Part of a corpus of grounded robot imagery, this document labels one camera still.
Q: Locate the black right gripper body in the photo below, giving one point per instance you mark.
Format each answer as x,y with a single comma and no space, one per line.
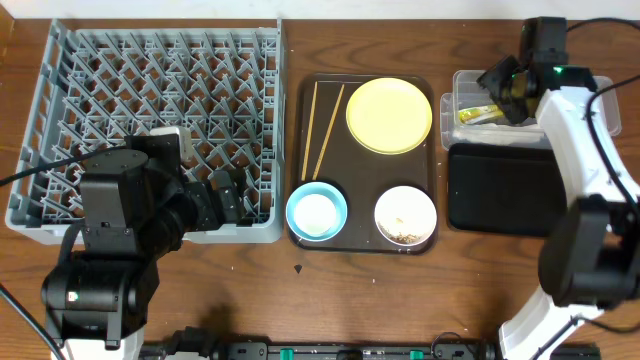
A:
500,83

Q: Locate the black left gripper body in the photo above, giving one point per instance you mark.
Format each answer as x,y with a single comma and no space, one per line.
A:
220,198

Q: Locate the wooden chopstick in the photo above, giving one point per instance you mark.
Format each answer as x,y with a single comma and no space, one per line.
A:
309,133
328,133

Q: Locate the white bowl with food scraps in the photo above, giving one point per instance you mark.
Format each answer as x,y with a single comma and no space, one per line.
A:
406,216

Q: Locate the small white cup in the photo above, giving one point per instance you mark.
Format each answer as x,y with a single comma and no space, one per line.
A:
314,215

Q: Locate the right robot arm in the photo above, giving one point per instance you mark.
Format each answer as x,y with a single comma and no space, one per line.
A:
590,262

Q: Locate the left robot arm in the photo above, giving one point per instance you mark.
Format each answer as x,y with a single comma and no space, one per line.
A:
138,205

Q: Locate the black waste tray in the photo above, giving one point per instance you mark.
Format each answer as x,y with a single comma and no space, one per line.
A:
504,190

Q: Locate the grey plastic dishwasher rack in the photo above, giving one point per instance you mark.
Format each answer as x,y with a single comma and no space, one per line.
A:
95,87

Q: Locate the green yellow wrapper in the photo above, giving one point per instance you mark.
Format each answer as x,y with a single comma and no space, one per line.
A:
480,114

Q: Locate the white paper napkin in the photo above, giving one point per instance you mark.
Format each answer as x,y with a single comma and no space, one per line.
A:
494,134

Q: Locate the light blue bowl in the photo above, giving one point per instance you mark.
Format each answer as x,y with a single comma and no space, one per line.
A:
323,188

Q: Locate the dark brown serving tray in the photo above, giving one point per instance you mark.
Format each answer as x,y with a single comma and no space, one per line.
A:
360,174

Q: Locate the yellow round plate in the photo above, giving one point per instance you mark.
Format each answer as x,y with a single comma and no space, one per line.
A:
389,116

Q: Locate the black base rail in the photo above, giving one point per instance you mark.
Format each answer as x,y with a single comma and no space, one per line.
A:
196,343

